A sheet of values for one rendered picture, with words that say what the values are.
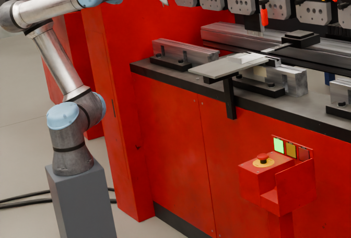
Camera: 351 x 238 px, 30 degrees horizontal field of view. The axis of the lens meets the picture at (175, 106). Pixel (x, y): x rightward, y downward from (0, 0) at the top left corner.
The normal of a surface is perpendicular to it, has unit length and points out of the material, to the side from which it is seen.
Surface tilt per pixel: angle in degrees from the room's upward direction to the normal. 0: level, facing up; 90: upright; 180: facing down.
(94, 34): 90
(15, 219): 0
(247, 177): 90
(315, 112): 0
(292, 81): 90
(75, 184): 90
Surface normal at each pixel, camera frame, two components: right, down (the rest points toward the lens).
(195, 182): -0.83, 0.29
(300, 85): 0.54, 0.20
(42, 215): -0.14, -0.94
